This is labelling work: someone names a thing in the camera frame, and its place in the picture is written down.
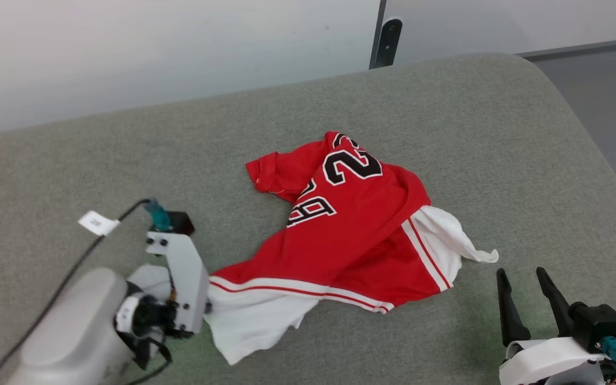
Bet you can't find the red white basketball jersey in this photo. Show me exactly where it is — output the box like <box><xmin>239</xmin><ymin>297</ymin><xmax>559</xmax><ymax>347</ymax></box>
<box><xmin>204</xmin><ymin>131</ymin><xmax>499</xmax><ymax>366</ymax></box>

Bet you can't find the black oblong wall fixture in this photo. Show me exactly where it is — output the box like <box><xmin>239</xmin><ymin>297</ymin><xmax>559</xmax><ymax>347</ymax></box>
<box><xmin>375</xmin><ymin>18</ymin><xmax>403</xmax><ymax>68</ymax></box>

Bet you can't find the white cable label tag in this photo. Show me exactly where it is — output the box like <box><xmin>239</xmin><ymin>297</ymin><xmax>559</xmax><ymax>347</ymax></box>
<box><xmin>78</xmin><ymin>211</ymin><xmax>121</xmax><ymax>236</ymax></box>

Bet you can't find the dark door frame strip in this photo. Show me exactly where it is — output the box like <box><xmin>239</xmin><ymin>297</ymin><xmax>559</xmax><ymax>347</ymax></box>
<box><xmin>368</xmin><ymin>0</ymin><xmax>389</xmax><ymax>70</ymax></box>

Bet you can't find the long black left arm cable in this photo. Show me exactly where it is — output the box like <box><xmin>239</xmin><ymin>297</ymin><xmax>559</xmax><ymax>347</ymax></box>
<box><xmin>0</xmin><ymin>199</ymin><xmax>153</xmax><ymax>385</ymax></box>

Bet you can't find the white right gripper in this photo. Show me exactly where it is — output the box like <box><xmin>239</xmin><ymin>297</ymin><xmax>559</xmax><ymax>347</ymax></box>
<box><xmin>496</xmin><ymin>267</ymin><xmax>616</xmax><ymax>385</ymax></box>

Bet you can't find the teal left camera connector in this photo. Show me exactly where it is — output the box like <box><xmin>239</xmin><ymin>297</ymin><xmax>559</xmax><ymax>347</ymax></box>
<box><xmin>145</xmin><ymin>199</ymin><xmax>173</xmax><ymax>232</ymax></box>

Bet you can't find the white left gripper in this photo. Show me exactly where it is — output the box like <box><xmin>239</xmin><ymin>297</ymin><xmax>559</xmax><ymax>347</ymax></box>
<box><xmin>115</xmin><ymin>230</ymin><xmax>212</xmax><ymax>340</ymax></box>

